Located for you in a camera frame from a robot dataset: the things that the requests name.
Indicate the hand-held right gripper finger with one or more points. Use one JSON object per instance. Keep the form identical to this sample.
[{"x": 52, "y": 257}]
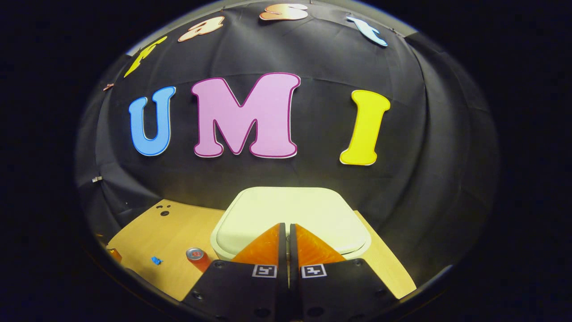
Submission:
[
  {"x": 283, "y": 255},
  {"x": 293, "y": 255}
]

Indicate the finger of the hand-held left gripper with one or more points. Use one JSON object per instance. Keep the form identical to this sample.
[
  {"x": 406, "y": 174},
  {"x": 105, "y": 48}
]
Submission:
[{"x": 114, "y": 255}]

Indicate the blue paper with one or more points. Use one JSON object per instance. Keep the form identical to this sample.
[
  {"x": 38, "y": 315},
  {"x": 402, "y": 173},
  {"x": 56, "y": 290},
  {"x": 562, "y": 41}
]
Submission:
[{"x": 156, "y": 260}]

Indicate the green desktop garbage bin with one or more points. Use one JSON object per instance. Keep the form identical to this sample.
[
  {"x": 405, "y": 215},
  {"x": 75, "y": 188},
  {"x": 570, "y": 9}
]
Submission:
[{"x": 290, "y": 210}]

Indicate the orange pop can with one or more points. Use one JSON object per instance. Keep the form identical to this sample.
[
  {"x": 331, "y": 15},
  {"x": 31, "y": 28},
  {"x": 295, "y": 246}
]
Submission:
[{"x": 199, "y": 261}]

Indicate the wooden desktop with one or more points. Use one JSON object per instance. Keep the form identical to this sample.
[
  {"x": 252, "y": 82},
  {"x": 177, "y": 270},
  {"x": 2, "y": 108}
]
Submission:
[{"x": 147, "y": 237}]

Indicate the black backdrop cloth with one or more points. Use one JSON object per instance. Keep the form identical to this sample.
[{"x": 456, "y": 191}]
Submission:
[{"x": 313, "y": 58}]

